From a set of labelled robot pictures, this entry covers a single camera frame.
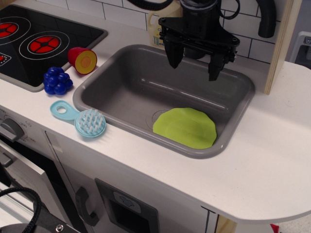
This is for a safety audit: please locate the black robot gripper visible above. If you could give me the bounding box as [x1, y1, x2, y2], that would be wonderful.
[158, 0, 240, 81]

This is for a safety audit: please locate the blue toy blueberries cluster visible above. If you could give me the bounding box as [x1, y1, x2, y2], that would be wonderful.
[43, 67, 73, 95]

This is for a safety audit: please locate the lime green plate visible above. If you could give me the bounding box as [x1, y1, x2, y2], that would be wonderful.
[153, 108, 217, 149]

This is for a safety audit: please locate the grey plastic sink basin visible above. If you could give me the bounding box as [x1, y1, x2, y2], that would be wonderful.
[73, 45, 255, 159]

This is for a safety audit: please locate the yellow cleanser bottle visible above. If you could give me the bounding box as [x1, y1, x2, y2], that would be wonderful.
[147, 0, 183, 50]

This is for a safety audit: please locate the black toy faucet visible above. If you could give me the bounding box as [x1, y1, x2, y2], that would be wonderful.
[181, 0, 276, 55]

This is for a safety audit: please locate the wooden side panel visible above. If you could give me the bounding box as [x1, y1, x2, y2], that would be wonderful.
[263, 0, 302, 95]

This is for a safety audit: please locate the grey appliance in background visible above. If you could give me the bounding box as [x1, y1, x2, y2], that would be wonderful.
[289, 31, 311, 69]

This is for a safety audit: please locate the red yellow toy fruit half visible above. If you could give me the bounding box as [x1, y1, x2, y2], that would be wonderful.
[68, 47, 97, 75]

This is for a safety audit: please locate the light blue scrub brush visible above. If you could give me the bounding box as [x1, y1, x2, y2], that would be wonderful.
[50, 100, 106, 138]

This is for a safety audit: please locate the black toy stovetop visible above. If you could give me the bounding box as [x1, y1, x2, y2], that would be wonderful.
[0, 4, 108, 92]

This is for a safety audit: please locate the grey dishwasher panel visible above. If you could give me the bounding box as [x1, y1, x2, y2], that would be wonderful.
[95, 178, 160, 233]

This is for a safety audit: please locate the grey oven knob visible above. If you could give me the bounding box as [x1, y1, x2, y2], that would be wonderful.
[0, 118, 24, 142]

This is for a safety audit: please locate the white oven door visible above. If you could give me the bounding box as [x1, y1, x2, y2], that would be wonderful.
[0, 141, 58, 214]

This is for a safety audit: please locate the grey cabinet door handle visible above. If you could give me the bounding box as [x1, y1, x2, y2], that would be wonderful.
[75, 186, 99, 227]

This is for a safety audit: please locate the black braided cable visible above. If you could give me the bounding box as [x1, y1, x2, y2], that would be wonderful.
[0, 186, 42, 233]

